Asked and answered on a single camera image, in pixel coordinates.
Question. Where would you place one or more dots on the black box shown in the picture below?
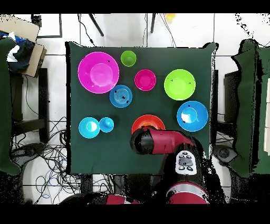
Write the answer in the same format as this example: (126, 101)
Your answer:
(231, 95)

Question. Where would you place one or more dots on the green bowl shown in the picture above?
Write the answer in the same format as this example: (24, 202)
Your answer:
(179, 84)

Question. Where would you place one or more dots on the black stool frame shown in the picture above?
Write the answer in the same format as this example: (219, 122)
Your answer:
(43, 95)

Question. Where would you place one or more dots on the black power brick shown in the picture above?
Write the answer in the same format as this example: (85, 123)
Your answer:
(87, 183)

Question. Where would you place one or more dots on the blue cup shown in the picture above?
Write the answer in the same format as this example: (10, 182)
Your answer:
(106, 124)

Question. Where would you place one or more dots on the dark clothing bundle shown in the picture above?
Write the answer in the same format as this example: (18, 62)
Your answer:
(21, 55)

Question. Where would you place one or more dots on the white panel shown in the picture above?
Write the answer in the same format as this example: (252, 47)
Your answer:
(267, 116)

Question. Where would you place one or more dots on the orange-red bowl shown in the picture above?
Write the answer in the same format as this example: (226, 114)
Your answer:
(137, 122)

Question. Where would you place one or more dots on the yellow object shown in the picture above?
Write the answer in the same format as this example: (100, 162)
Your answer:
(170, 17)

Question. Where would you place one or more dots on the green cup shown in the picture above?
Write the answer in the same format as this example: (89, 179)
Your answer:
(128, 58)

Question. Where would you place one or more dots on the black stand leg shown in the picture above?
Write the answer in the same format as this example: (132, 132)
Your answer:
(96, 25)
(152, 23)

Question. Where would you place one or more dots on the green-clothed side table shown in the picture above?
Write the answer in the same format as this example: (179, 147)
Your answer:
(251, 105)
(4, 105)

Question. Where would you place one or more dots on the blue flat-bottomed bowl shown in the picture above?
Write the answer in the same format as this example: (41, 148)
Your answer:
(120, 96)

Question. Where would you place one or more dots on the black pedestal foot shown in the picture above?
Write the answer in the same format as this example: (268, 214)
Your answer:
(224, 153)
(29, 150)

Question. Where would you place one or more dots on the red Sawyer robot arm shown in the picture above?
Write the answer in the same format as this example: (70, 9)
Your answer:
(164, 139)

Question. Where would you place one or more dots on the black floor frame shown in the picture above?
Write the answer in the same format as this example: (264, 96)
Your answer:
(60, 25)

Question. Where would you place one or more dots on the cardboard box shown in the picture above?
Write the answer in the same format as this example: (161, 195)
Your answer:
(19, 25)

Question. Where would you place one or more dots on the small light blue ribbed bowl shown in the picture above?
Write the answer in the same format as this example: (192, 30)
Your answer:
(84, 129)

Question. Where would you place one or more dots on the large blue bowl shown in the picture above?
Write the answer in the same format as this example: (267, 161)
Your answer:
(200, 118)

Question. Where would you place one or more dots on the small pink-red bowl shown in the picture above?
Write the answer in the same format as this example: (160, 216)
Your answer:
(145, 80)

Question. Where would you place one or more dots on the large pink bowl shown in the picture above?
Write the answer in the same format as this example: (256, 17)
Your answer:
(98, 73)

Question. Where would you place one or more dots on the dark green tablecloth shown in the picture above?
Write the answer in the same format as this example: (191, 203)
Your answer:
(147, 103)

